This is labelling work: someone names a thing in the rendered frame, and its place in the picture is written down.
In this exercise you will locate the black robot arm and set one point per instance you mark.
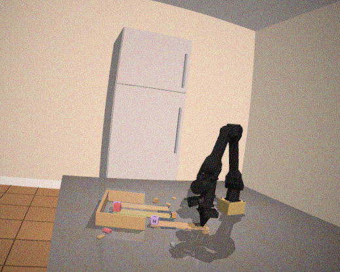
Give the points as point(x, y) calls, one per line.
point(211, 167)

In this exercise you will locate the orange strip with purple zigzag pattern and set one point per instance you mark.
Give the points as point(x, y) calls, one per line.
point(180, 225)

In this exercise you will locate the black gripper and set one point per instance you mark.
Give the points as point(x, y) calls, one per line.
point(208, 210)

